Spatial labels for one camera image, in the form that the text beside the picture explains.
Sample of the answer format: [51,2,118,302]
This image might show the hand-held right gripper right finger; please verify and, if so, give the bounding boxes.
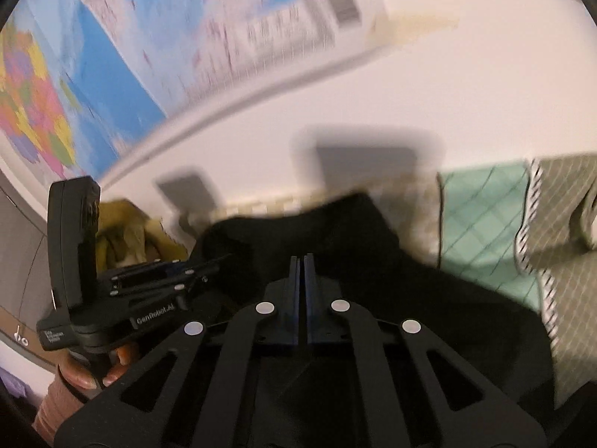
[303,254,546,448]

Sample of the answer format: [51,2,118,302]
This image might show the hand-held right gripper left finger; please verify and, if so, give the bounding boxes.
[53,256,301,448]

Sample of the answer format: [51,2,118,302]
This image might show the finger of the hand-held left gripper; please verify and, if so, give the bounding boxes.
[111,266,220,297]
[112,255,232,285]

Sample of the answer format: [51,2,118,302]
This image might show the black garment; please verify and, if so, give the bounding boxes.
[187,191,556,430]

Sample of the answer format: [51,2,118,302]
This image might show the person's left hand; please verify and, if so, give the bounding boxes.
[58,343,141,390]

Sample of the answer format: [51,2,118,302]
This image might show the mustard folded garment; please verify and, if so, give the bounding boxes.
[96,198,187,267]

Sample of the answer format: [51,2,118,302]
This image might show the green quilted blanket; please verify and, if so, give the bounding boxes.
[437,161,544,313]

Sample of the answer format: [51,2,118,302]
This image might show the olive quilted cloth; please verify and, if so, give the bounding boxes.
[514,153,597,407]

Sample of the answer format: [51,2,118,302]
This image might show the colourful world wall map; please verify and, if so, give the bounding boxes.
[0,0,169,187]

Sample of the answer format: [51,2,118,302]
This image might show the pale wall map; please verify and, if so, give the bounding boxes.
[75,0,362,106]

